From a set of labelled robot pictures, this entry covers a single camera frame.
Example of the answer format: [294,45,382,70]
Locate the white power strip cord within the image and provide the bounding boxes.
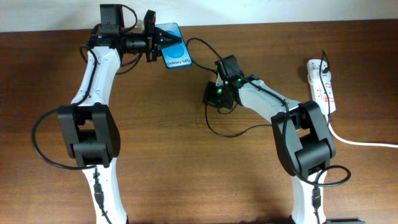
[323,114,398,149]

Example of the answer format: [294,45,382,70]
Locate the white charger adapter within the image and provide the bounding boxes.
[310,70,331,82]

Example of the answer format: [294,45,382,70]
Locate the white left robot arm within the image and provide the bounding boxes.
[57,4,182,223]

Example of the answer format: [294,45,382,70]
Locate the blue Galaxy smartphone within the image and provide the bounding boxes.
[155,22,192,69]

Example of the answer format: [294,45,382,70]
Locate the black charging cable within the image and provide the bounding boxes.
[203,50,332,138]

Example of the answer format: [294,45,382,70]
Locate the white power strip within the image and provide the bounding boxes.
[307,59,336,115]

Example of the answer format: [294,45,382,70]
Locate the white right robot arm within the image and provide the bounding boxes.
[203,55,336,223]

